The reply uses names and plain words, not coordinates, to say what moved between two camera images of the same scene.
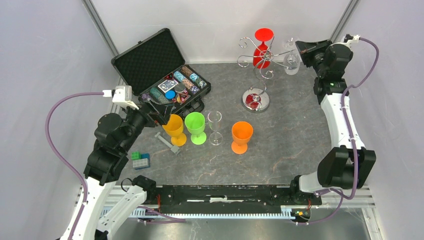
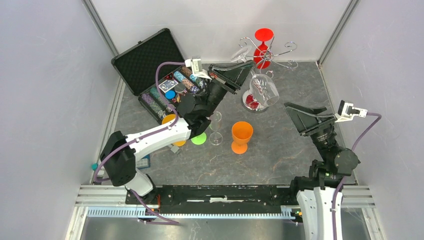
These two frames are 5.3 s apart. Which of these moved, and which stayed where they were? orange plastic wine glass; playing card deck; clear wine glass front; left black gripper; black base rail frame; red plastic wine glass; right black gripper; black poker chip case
Moved: right black gripper; left black gripper
Stayed: clear wine glass front; playing card deck; black base rail frame; red plastic wine glass; black poker chip case; orange plastic wine glass
